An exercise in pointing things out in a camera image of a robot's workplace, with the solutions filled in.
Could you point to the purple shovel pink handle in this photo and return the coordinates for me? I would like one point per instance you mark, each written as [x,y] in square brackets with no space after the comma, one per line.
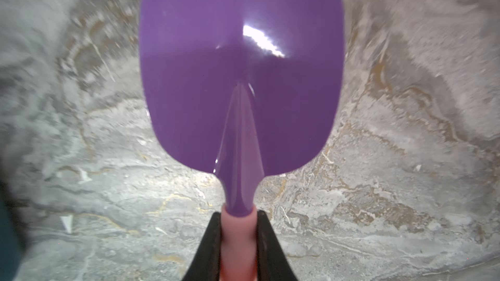
[242,89]

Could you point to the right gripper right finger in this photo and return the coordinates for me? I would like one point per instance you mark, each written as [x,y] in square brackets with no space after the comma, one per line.
[272,264]

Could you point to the teal plastic storage box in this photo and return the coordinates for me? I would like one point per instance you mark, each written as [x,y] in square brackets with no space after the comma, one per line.
[11,241]

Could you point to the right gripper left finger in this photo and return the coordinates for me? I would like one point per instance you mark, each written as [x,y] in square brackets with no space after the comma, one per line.
[206,262]

